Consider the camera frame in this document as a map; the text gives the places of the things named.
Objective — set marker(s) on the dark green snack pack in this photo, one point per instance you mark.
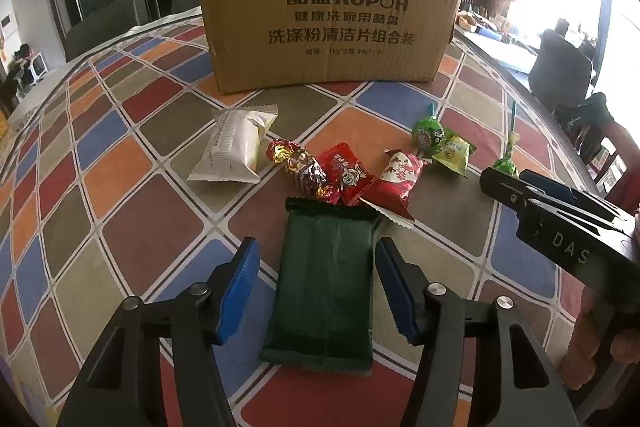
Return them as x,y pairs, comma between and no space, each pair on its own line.
321,319

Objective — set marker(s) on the brown cardboard box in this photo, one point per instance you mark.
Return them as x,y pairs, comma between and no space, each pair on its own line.
258,44

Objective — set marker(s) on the dark dining chair right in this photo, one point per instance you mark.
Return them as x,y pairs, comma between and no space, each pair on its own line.
561,73

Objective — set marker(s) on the person right hand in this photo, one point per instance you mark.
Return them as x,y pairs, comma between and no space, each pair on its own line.
577,366

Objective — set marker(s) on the green lollipop long stick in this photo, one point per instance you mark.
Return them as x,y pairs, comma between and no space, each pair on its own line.
505,163

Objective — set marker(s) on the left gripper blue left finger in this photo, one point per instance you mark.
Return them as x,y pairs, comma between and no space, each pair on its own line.
120,383

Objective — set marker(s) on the red heart snack pack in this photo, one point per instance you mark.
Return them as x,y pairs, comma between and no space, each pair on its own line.
390,192

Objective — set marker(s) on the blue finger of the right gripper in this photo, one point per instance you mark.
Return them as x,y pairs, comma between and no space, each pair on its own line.
580,199
520,199

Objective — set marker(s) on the green lollipop near box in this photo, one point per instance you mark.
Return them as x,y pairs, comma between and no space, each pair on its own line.
428,133

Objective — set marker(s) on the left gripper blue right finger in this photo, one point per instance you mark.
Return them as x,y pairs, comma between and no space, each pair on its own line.
515,383

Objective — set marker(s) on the red gold wrapped candy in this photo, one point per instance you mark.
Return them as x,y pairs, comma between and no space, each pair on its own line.
310,178

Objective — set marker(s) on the white low tv cabinet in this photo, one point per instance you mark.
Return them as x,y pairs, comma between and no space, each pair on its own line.
504,49

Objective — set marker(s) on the colourful checkered tablecloth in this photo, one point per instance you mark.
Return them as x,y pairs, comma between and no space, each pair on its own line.
97,204

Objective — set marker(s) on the white cream snack pack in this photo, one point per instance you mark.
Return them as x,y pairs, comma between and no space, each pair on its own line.
231,153

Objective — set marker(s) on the yellow green snack packet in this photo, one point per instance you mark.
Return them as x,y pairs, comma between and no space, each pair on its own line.
454,152

